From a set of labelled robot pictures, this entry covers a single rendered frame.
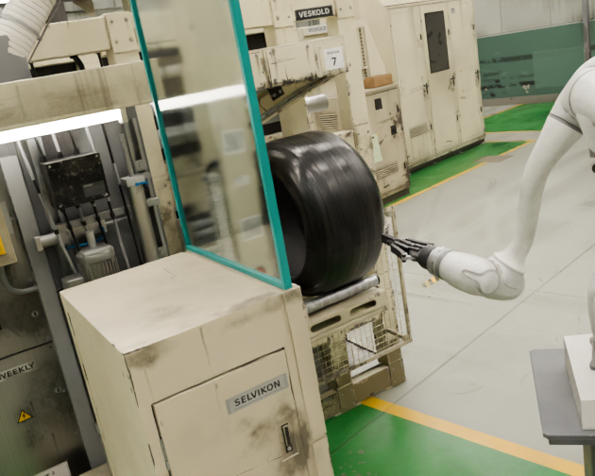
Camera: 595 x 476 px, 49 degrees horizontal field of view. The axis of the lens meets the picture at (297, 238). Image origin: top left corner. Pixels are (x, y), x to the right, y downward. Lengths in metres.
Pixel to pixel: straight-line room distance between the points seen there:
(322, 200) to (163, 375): 0.96
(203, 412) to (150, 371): 0.15
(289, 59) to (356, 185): 0.62
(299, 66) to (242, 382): 1.47
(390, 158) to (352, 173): 5.05
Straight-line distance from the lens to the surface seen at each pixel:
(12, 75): 2.19
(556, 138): 1.79
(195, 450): 1.39
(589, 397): 1.94
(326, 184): 2.09
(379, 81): 7.18
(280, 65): 2.50
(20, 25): 2.21
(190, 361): 1.32
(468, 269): 1.81
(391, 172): 7.22
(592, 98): 1.60
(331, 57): 2.62
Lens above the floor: 1.74
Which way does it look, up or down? 16 degrees down
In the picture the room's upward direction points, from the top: 10 degrees counter-clockwise
